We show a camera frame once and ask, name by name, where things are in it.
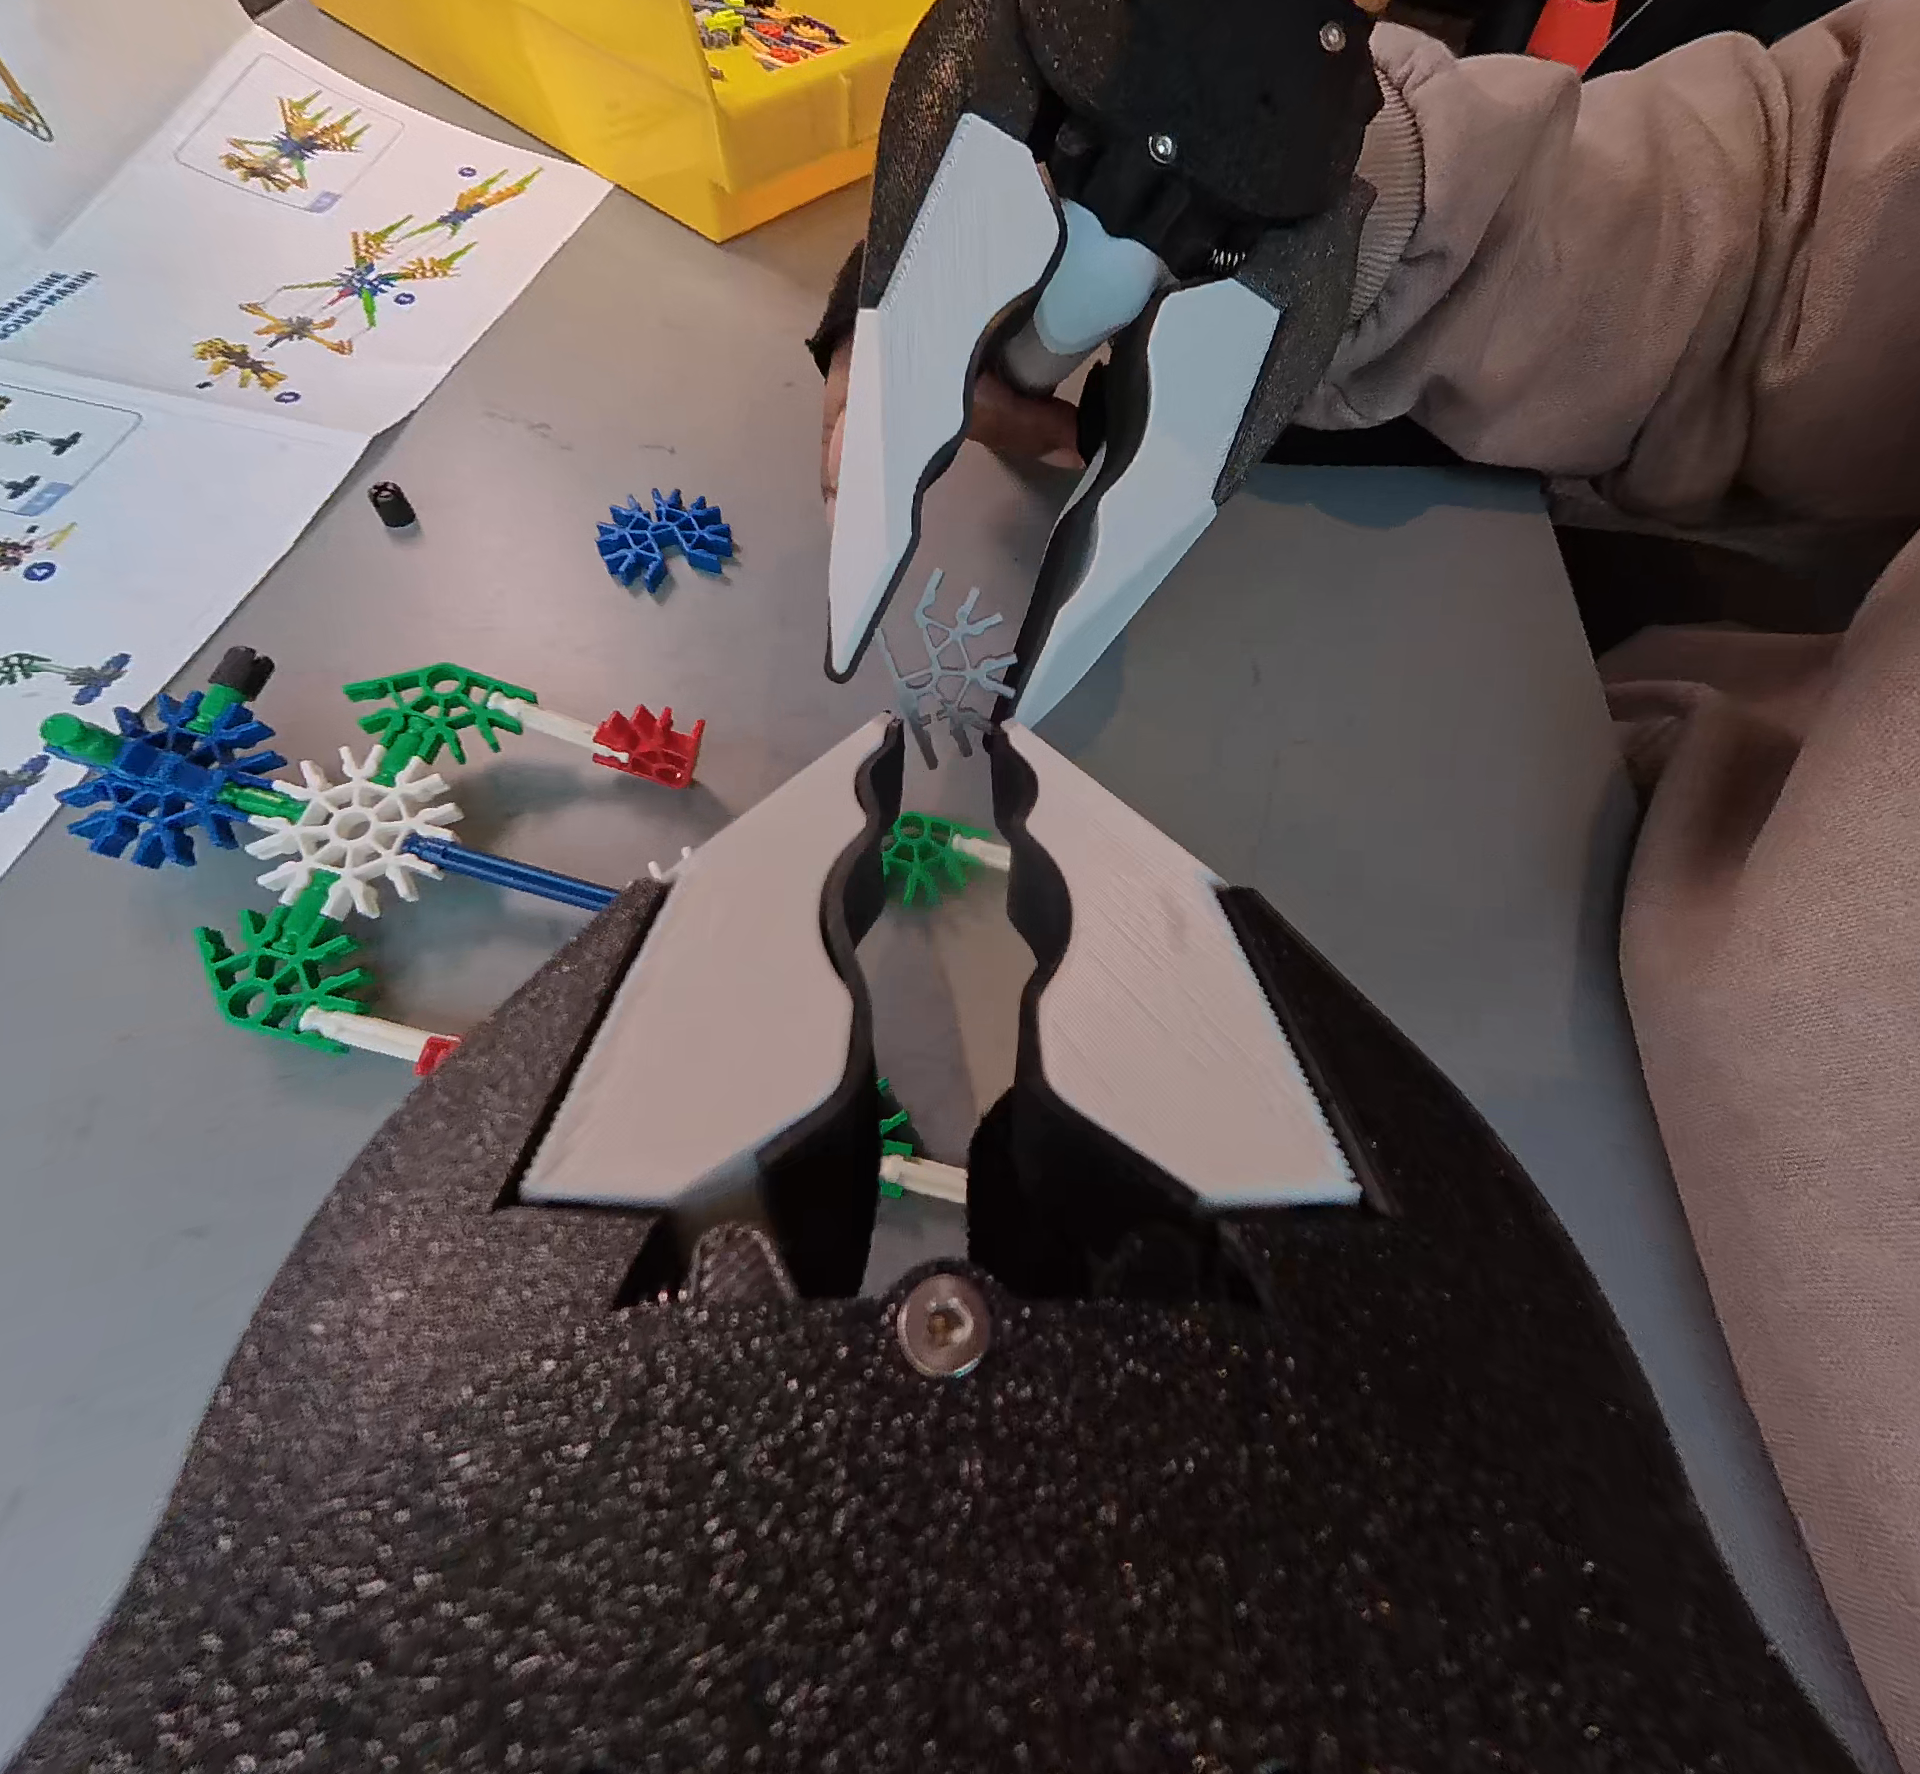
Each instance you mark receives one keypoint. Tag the construction toy figure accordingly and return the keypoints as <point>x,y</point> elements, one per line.
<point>352,821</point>

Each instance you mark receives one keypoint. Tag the grey desk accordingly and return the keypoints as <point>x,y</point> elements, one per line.
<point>1351,754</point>

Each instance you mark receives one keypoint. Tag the blue snowflake toy connector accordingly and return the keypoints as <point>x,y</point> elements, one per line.
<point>661,541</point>

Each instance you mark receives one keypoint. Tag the person's right hand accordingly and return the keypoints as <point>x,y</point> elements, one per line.
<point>1027,427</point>

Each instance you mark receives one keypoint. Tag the small black toy cap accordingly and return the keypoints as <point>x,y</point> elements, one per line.
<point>393,510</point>

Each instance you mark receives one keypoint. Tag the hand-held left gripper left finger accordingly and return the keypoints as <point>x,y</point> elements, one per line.
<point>689,1054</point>

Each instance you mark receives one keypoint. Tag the grey snowflake toy connector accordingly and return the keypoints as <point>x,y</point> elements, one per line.
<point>945,677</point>

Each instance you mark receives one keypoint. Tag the red toy connector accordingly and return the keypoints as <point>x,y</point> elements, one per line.
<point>652,751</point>
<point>436,1054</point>

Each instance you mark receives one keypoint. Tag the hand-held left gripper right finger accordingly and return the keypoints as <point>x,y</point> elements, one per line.
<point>1201,1054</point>

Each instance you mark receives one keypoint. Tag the folded instruction sheet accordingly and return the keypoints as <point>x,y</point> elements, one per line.
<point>150,485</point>

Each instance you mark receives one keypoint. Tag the pile of colourful toy pieces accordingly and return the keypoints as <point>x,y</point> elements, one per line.
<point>758,13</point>

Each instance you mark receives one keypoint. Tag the person's right forearm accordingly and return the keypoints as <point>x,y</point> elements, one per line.
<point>1650,243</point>

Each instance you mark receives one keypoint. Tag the yellow plastic bin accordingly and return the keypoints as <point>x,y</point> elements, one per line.
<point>495,5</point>

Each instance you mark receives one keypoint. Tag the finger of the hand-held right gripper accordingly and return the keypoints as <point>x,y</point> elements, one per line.
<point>1185,409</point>
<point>931,334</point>

